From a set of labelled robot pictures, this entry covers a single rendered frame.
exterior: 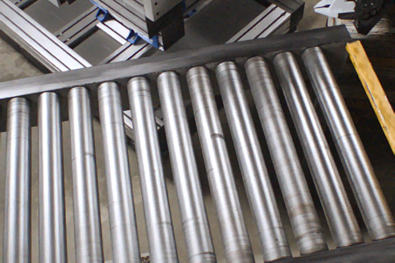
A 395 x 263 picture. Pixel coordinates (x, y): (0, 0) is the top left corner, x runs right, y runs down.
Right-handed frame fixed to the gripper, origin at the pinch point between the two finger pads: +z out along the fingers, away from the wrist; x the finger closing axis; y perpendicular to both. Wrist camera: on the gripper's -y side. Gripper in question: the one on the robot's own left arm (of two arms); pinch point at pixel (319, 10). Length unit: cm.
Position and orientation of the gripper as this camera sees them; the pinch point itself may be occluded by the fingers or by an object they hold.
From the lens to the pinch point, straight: 132.6
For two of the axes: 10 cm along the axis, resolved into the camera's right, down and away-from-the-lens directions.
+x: 1.7, 8.0, -5.7
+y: -0.5, -5.7, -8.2
